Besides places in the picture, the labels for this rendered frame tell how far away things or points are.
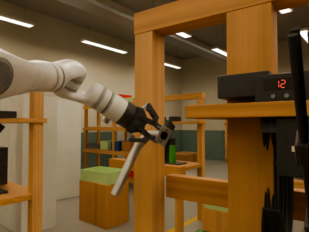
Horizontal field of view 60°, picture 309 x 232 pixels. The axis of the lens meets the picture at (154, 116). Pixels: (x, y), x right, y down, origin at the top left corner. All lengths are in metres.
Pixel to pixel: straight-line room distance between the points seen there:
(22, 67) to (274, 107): 0.58
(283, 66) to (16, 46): 8.79
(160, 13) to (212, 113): 0.49
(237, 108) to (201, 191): 0.42
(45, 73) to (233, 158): 0.61
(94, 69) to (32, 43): 2.10
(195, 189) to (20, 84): 0.76
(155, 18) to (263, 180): 0.70
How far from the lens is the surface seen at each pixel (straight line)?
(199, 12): 1.02
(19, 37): 8.10
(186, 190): 1.09
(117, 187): 0.92
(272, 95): 0.77
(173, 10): 1.07
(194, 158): 9.91
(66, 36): 8.81
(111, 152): 6.74
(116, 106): 0.75
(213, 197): 1.05
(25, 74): 0.52
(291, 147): 0.75
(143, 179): 1.08
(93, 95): 0.74
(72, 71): 0.70
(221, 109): 0.78
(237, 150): 0.89
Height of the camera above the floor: 1.48
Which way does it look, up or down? 2 degrees up
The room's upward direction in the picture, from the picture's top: straight up
